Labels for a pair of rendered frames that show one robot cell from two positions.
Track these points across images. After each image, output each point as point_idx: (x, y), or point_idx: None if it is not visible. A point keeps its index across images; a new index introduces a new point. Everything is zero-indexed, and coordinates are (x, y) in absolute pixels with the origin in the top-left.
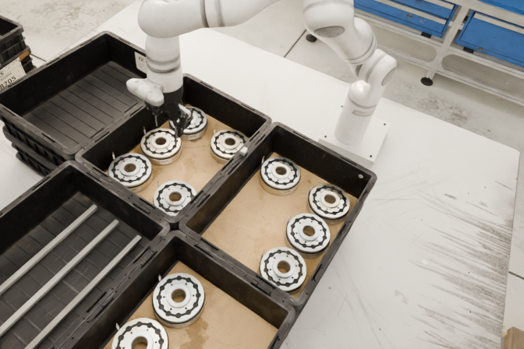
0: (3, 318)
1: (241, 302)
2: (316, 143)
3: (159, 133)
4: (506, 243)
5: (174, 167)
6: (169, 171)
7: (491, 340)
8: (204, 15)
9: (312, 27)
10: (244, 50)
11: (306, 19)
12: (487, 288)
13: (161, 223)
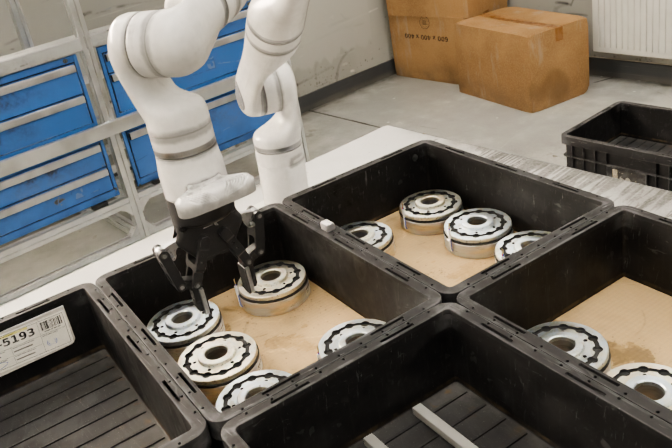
0: None
1: (573, 306)
2: (347, 172)
3: (194, 356)
4: (507, 155)
5: (273, 361)
6: (281, 367)
7: (626, 186)
8: None
9: None
10: (11, 312)
11: None
12: (562, 176)
13: (438, 310)
